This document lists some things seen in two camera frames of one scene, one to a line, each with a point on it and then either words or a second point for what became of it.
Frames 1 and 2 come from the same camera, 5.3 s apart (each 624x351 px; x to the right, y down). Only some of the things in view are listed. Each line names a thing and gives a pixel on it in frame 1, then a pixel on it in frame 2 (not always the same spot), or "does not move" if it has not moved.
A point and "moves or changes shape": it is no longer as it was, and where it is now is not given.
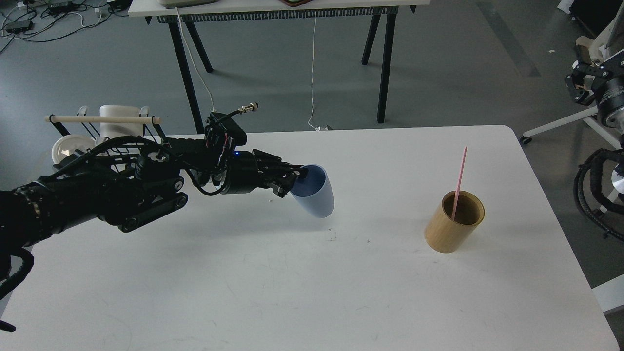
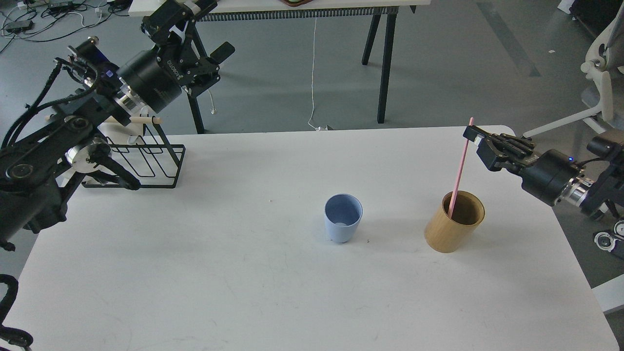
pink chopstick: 458,184 moves or changes shape
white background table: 180,14 does not move
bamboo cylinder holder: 452,222 does not move
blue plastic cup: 314,193 to 343,213
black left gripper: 249,171 to 154,78
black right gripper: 609,96 to 545,179
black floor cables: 44,20 does not move
